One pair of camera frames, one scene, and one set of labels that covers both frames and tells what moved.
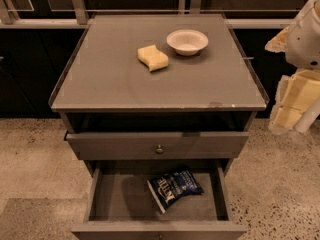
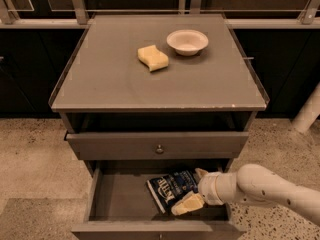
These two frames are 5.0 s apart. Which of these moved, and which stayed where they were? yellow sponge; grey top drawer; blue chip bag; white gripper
Moved: white gripper
Stayed: grey top drawer; yellow sponge; blue chip bag
